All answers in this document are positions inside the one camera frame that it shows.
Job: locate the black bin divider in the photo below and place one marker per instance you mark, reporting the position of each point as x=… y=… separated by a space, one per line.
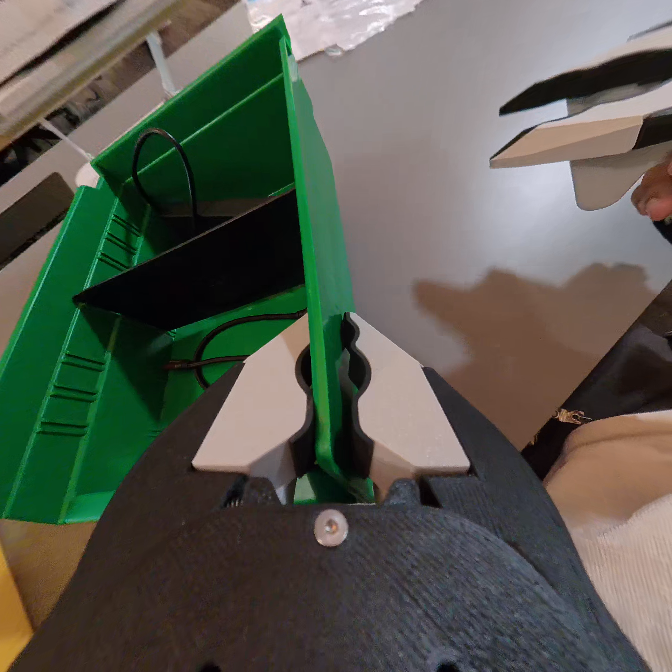
x=210 y=273

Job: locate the black rectangular desk plate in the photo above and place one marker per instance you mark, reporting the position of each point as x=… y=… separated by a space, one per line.
x=31 y=220

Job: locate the grey desk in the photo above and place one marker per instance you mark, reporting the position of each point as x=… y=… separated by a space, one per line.
x=446 y=210

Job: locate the cream ribbed sweater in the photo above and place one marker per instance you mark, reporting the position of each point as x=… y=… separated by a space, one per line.
x=619 y=498

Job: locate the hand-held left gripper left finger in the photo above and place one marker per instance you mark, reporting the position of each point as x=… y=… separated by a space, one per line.
x=252 y=414

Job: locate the blue-striped clear plastic bag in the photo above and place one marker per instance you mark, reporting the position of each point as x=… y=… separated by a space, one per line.
x=336 y=21

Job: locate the yellow plastic bin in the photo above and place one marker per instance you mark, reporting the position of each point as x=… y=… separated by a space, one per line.
x=10 y=619

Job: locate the green plastic bin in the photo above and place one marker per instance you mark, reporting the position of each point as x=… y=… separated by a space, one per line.
x=225 y=131

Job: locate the printed instruction sheet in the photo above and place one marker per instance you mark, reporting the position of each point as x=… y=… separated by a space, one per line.
x=42 y=31

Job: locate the instruction sheet on stand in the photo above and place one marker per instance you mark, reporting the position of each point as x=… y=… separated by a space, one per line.
x=105 y=68

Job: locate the person's right hand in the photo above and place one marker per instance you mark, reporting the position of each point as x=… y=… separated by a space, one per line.
x=656 y=194

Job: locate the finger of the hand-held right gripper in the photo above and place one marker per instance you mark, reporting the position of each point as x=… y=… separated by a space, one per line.
x=619 y=102
x=577 y=139

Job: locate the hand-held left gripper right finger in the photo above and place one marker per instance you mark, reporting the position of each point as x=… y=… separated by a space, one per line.
x=414 y=420

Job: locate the dark green zip jacket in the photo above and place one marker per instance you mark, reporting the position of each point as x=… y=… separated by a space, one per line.
x=619 y=367

